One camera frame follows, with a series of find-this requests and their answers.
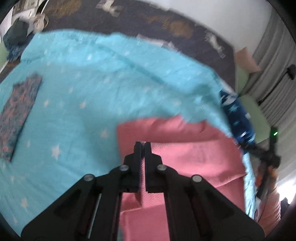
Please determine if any pink knit garment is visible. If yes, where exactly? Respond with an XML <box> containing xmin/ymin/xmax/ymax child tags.
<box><xmin>117</xmin><ymin>116</ymin><xmax>245</xmax><ymax>240</ymax></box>

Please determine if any pink sleeved right forearm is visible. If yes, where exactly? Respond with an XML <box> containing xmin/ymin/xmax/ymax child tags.
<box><xmin>254</xmin><ymin>186</ymin><xmax>281</xmax><ymax>236</ymax></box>

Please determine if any dark teal clothes pile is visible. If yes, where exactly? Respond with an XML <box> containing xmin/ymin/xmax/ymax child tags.
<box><xmin>3</xmin><ymin>20</ymin><xmax>35</xmax><ymax>62</ymax></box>

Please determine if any green pillow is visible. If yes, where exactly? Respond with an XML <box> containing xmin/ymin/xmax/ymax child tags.
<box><xmin>239</xmin><ymin>95</ymin><xmax>271</xmax><ymax>143</ymax></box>

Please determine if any navy star fleece blanket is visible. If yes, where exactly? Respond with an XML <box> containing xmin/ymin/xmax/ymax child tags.
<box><xmin>220</xmin><ymin>90</ymin><xmax>255</xmax><ymax>145</ymax></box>

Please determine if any green bench cushion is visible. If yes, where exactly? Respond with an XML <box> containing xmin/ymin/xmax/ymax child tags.
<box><xmin>235</xmin><ymin>65</ymin><xmax>249</xmax><ymax>94</ymax></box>

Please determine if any black floor lamp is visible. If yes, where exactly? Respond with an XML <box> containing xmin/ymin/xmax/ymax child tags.
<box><xmin>257</xmin><ymin>64</ymin><xmax>296</xmax><ymax>105</ymax></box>

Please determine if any pink beige pillow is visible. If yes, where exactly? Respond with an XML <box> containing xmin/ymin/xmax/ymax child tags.
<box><xmin>234</xmin><ymin>47</ymin><xmax>261</xmax><ymax>74</ymax></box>

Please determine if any grey curtain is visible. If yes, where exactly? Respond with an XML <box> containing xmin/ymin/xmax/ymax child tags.
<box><xmin>242</xmin><ymin>9</ymin><xmax>295</xmax><ymax>135</ymax></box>

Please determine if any turquoise star-pattern quilt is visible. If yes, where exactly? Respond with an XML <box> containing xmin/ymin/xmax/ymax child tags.
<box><xmin>0</xmin><ymin>29</ymin><xmax>258</xmax><ymax>235</ymax></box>

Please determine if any floral patterned folded cloth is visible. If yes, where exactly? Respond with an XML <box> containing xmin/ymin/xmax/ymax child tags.
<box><xmin>1</xmin><ymin>74</ymin><xmax>42</xmax><ymax>162</ymax></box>

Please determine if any dark deer-pattern bedspread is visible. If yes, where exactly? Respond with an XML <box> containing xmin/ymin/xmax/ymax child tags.
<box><xmin>44</xmin><ymin>1</ymin><xmax>236</xmax><ymax>87</ymax></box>

